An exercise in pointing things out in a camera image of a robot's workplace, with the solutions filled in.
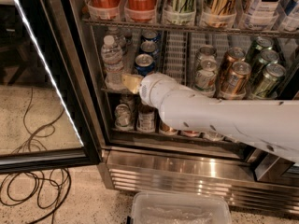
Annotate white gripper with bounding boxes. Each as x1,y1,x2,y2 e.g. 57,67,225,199
121,73,179,108

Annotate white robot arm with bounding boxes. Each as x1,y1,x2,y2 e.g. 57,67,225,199
121,73,299,163

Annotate front blue pepsi can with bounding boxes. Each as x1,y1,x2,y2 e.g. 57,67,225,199
135,54,155,77

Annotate blue pepsi can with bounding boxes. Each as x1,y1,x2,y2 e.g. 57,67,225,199
135,54,155,77
141,30,161,43
139,41,159,59

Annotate front water bottle middle shelf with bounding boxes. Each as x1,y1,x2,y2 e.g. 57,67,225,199
101,35,124,91

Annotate water bottle shelf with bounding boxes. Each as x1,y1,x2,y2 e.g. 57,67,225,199
106,27,127,55
101,35,124,91
204,132,224,141

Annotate silver can bottom shelf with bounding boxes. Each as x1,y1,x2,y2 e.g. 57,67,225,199
114,104,133,131

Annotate rear water bottle middle shelf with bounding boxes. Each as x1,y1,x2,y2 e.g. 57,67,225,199
106,27,127,55

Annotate rear blue pepsi can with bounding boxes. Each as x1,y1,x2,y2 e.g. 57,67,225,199
141,30,161,43

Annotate gold can bottom shelf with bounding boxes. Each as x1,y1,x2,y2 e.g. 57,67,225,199
159,121,178,135

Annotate front white green can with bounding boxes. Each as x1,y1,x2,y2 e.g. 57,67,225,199
192,59,218,91

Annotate red can bottom shelf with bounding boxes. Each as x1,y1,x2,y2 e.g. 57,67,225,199
180,131,200,137

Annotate rear silver can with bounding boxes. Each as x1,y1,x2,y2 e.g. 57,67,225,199
194,45,217,63

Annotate open glass fridge door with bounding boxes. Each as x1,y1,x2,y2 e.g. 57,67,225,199
0,0,100,174

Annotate left water bottle bottom shelf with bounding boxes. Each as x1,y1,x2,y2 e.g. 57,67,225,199
204,132,224,141

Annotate front copper can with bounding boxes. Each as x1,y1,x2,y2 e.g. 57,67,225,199
221,62,251,94

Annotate copper can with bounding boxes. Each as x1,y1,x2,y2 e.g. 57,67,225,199
221,62,251,94
220,47,246,80

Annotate rear copper can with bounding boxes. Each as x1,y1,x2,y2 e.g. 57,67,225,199
220,47,246,80

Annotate stainless steel fridge body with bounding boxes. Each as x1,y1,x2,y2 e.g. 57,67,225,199
36,0,299,217

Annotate rear green can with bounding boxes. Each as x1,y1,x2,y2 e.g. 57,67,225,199
245,36,274,63

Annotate middle green can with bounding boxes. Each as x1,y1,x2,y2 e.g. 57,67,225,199
249,49,279,84

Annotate white blue tall can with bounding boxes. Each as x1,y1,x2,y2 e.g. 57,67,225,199
242,0,289,19

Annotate blue white can top right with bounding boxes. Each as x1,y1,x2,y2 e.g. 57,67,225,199
278,0,299,32

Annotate brown tea bottle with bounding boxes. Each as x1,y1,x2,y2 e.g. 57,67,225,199
137,104,155,133

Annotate clear plastic bin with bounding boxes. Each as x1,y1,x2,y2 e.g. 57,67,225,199
126,192,232,224

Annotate black cable on floor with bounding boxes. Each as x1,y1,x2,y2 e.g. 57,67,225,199
0,87,73,224

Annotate right fridge door frame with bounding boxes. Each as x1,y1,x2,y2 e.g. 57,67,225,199
246,147,299,187

